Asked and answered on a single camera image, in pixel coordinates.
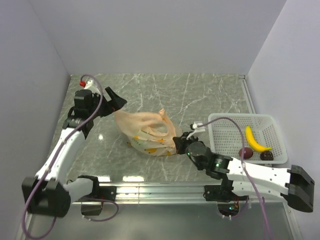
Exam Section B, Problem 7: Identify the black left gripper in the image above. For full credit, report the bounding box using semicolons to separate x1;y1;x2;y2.
88;86;127;119

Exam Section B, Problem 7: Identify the orange translucent plastic bag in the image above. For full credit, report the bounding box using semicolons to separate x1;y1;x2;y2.
114;109;183;157

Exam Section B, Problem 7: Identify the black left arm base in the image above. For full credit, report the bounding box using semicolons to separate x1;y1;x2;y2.
74;185;119;222

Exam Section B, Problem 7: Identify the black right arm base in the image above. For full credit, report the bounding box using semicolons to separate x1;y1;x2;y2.
203;184;249;220

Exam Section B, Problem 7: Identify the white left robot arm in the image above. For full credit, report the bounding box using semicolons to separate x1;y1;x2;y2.
22;87;127;218

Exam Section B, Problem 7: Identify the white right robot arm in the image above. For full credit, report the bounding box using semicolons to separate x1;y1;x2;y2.
173;132;315;213

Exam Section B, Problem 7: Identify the dark brown round fruit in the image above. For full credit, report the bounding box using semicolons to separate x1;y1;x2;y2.
259;151;274;161

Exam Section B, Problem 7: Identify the dark red plum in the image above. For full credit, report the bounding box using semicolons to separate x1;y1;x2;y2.
238;147;254;160

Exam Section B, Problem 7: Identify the yellow banana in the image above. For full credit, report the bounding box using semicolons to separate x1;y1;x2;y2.
245;125;272;153

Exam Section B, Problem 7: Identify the white perforated plastic basket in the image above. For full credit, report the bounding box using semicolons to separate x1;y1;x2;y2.
208;113;288;165

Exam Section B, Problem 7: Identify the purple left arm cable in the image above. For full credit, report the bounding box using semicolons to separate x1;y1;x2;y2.
21;74;120;240

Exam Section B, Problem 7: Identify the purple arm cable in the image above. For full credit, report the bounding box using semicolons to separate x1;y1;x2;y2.
194;116;272;240
21;74;120;240

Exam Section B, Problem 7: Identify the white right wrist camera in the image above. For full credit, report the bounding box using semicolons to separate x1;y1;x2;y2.
190;121;206;133

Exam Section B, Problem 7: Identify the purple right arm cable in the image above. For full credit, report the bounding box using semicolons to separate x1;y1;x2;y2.
194;116;272;240

